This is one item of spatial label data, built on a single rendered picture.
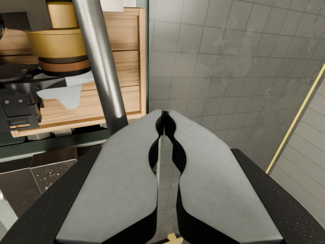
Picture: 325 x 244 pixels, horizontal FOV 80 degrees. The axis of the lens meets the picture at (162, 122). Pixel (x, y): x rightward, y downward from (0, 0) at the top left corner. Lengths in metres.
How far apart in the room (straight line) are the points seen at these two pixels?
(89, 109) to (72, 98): 0.26
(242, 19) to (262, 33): 0.28
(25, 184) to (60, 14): 0.47
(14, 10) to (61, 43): 0.06
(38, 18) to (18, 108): 0.13
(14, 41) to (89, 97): 0.20
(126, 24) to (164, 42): 1.02
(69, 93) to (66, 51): 0.07
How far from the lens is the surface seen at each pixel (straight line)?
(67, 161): 0.53
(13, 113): 0.36
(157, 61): 1.57
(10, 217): 0.83
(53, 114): 0.61
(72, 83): 0.33
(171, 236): 3.45
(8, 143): 0.72
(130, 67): 0.57
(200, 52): 1.71
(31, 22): 0.29
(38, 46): 0.32
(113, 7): 0.31
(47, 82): 0.32
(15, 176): 0.64
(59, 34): 0.30
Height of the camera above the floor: 1.42
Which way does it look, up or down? 51 degrees down
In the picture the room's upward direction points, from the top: 145 degrees clockwise
